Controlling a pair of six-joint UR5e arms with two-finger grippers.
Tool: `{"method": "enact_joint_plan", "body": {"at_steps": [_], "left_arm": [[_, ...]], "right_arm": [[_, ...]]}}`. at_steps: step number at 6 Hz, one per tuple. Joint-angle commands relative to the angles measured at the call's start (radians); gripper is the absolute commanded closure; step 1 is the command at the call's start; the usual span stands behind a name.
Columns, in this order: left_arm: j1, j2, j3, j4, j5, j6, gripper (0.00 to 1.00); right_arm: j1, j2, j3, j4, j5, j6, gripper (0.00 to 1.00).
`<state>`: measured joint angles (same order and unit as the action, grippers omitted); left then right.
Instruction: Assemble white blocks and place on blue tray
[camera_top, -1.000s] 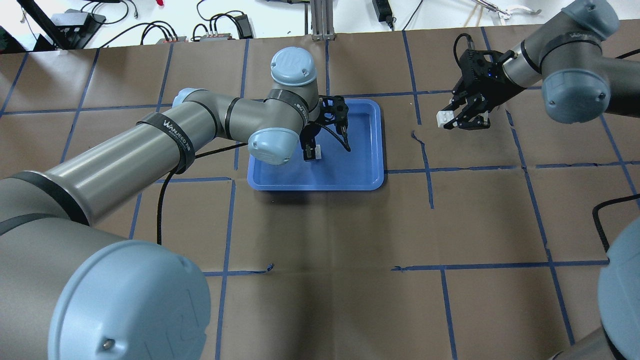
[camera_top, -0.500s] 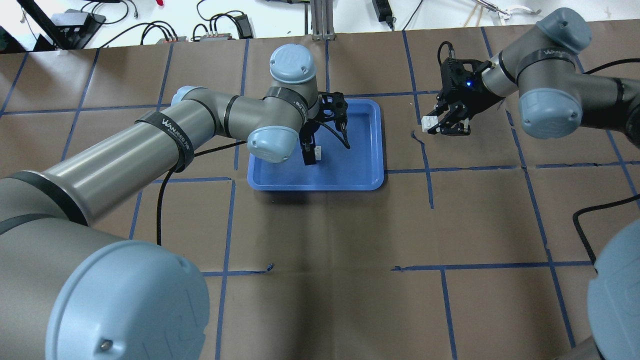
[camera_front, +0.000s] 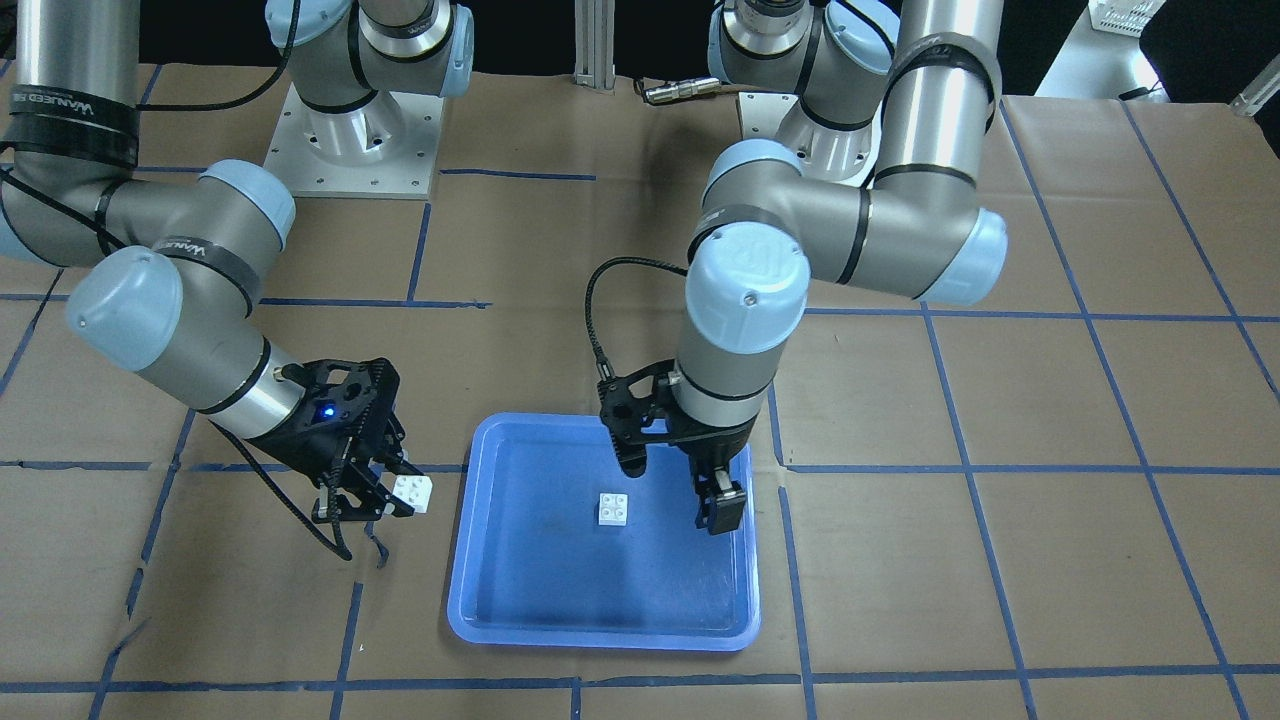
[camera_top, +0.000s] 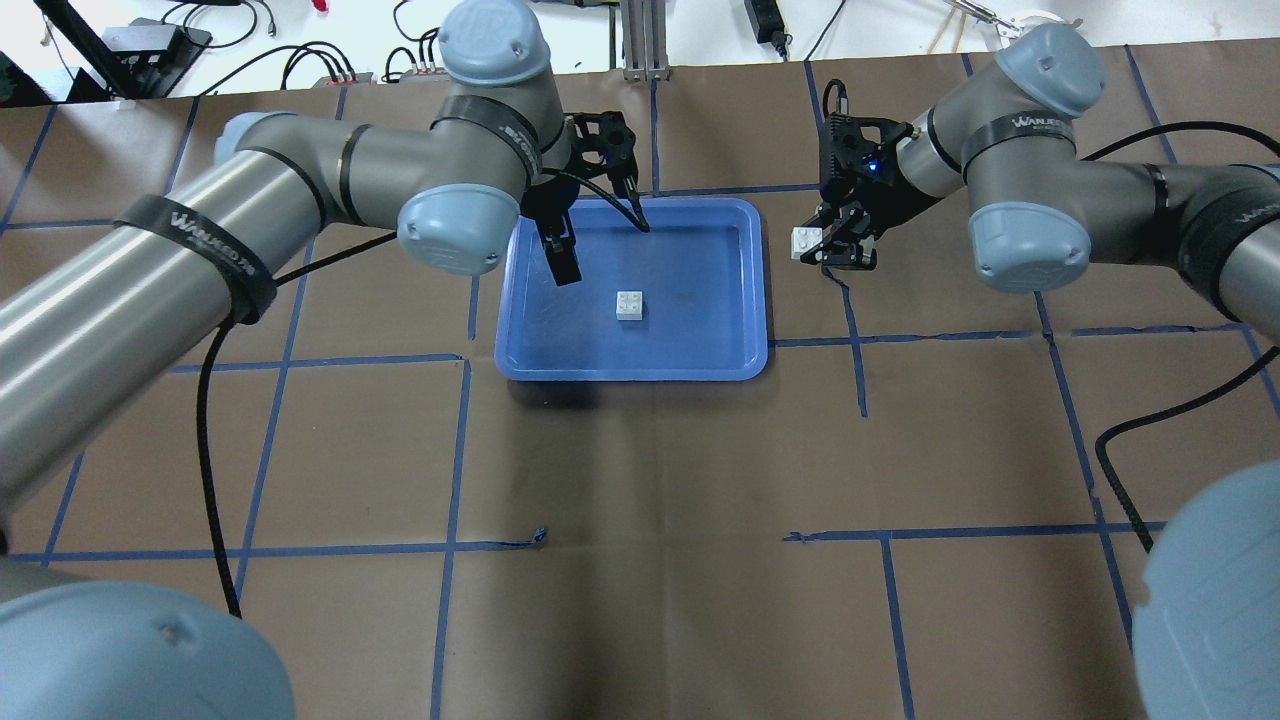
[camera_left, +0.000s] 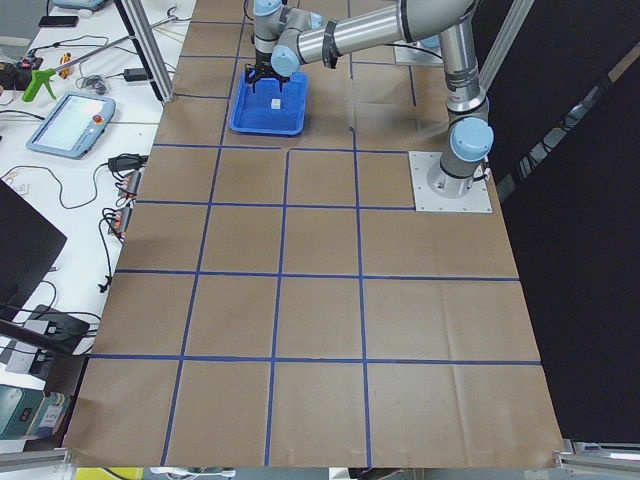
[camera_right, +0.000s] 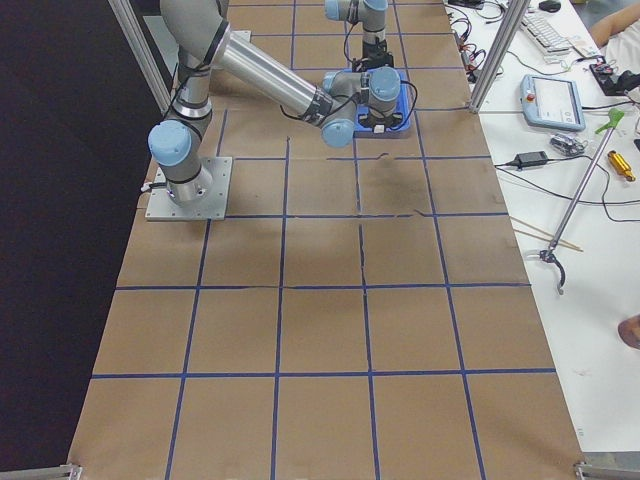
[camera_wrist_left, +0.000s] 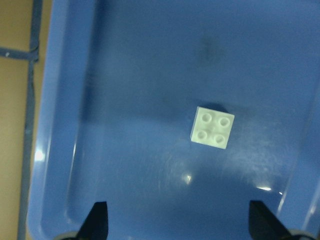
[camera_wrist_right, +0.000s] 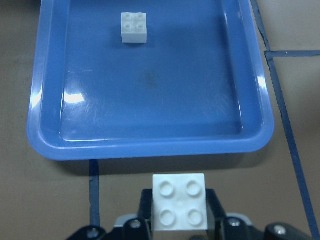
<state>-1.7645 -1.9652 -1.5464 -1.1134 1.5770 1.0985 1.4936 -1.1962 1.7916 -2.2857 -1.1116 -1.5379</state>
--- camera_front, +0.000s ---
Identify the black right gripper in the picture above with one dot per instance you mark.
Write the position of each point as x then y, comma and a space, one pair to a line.
291, 446

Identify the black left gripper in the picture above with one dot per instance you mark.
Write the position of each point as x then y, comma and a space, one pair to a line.
712, 439

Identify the white block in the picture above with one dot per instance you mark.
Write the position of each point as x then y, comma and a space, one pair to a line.
612, 509
414, 491

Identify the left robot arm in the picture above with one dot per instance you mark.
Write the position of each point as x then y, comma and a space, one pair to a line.
870, 182

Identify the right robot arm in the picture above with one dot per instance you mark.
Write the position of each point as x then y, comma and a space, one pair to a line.
174, 272

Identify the blue plastic tray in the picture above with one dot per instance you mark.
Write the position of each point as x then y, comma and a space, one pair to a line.
531, 566

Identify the white object top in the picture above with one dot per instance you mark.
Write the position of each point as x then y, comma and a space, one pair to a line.
1101, 56

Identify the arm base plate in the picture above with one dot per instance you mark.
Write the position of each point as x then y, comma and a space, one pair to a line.
833, 155
384, 150

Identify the metal cable connector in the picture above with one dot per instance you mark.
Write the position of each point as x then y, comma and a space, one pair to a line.
664, 93

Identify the aluminium profile post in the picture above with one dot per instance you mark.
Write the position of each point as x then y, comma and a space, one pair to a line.
593, 32

